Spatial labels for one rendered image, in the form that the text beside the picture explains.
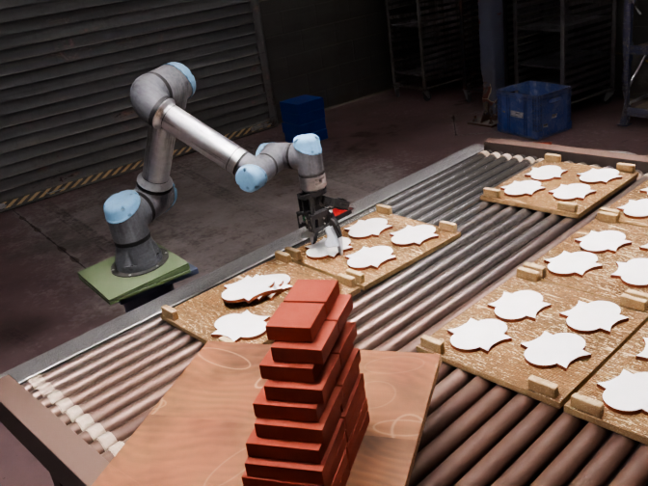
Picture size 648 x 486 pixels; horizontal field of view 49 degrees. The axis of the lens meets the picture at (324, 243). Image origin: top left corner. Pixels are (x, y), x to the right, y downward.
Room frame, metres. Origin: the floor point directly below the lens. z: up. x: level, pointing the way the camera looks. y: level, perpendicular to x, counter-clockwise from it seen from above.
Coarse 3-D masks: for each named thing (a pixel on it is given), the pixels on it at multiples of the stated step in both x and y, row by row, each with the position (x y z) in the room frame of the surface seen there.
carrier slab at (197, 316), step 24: (264, 264) 1.88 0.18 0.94; (288, 264) 1.86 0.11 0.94; (216, 288) 1.77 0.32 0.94; (360, 288) 1.66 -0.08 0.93; (192, 312) 1.65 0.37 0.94; (216, 312) 1.63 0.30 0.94; (240, 312) 1.61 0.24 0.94; (264, 312) 1.59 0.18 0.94; (192, 336) 1.55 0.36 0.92; (264, 336) 1.48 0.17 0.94
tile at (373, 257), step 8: (368, 248) 1.87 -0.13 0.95; (376, 248) 1.86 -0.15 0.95; (384, 248) 1.86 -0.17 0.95; (352, 256) 1.83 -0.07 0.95; (360, 256) 1.82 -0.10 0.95; (368, 256) 1.81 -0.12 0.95; (376, 256) 1.81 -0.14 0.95; (384, 256) 1.80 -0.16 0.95; (392, 256) 1.79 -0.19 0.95; (352, 264) 1.78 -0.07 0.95; (360, 264) 1.77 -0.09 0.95; (368, 264) 1.76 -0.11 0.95; (376, 264) 1.76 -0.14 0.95
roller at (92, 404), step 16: (528, 160) 2.51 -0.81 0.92; (496, 176) 2.38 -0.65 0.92; (480, 192) 2.29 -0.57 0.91; (448, 208) 2.17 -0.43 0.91; (176, 352) 1.49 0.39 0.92; (192, 352) 1.49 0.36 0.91; (160, 368) 1.43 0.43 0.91; (128, 384) 1.38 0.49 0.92; (96, 400) 1.33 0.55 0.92; (64, 416) 1.29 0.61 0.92; (80, 416) 1.29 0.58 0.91
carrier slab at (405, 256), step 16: (352, 224) 2.10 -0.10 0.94; (400, 224) 2.04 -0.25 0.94; (416, 224) 2.02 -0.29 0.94; (352, 240) 1.97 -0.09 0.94; (368, 240) 1.95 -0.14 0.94; (384, 240) 1.93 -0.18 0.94; (432, 240) 1.88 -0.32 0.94; (448, 240) 1.88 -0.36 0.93; (304, 256) 1.90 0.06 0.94; (400, 256) 1.80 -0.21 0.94; (416, 256) 1.79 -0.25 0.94; (320, 272) 1.80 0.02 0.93; (336, 272) 1.77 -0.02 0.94; (368, 272) 1.74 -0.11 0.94; (384, 272) 1.72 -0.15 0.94
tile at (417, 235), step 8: (392, 232) 1.96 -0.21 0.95; (400, 232) 1.95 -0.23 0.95; (408, 232) 1.94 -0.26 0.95; (416, 232) 1.93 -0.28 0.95; (424, 232) 1.92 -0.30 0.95; (432, 232) 1.92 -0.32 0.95; (392, 240) 1.90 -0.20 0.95; (400, 240) 1.89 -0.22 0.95; (408, 240) 1.89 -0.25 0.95; (416, 240) 1.88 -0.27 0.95; (424, 240) 1.88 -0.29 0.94
